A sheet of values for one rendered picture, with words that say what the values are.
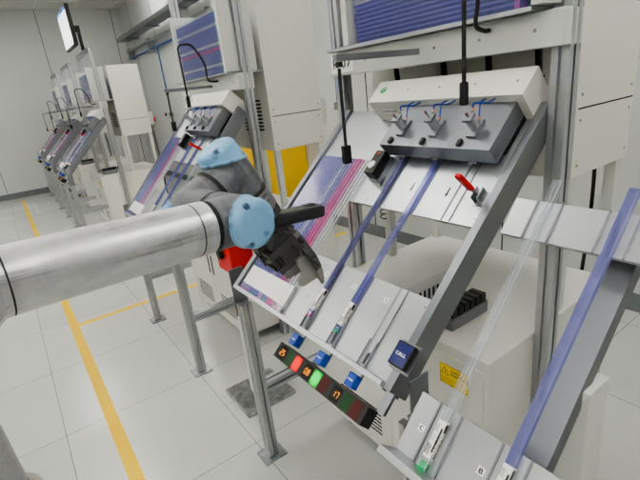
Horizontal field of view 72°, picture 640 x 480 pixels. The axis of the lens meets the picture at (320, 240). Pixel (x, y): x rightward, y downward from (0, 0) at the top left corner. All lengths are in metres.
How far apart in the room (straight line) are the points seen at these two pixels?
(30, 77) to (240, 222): 8.85
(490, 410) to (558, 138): 0.67
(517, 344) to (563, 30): 0.72
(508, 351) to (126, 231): 0.94
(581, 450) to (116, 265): 0.70
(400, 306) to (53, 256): 0.68
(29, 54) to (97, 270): 8.93
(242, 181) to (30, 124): 8.64
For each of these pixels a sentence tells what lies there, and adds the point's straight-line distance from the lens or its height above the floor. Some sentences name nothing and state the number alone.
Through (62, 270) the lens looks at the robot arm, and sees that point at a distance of 0.54.
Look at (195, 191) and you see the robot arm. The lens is 0.73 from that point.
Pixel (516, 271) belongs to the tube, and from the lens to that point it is 0.76.
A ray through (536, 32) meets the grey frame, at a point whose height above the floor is 1.34.
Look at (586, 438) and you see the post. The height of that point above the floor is 0.76.
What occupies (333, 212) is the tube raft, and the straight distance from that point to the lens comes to 1.26.
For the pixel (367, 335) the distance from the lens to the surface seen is 0.99.
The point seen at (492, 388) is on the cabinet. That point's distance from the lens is 1.22.
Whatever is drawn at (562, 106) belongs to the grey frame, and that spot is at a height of 1.19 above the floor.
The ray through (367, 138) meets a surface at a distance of 1.41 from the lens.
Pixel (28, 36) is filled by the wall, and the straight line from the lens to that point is 9.46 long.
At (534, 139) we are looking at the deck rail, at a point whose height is 1.13.
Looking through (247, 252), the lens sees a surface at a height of 0.70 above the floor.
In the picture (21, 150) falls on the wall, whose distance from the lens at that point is 9.35.
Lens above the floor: 1.29
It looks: 19 degrees down
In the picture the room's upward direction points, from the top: 7 degrees counter-clockwise
